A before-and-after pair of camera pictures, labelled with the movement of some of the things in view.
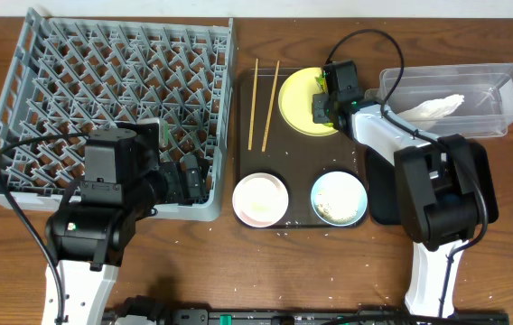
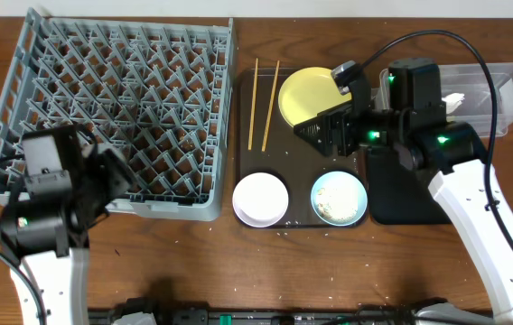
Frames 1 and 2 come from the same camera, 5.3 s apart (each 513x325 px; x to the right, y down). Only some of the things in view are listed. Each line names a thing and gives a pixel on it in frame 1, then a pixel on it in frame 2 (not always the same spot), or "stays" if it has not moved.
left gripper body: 194,179 -> 115,171
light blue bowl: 339,198 stays
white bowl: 260,199 stays
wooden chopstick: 268,116 stays
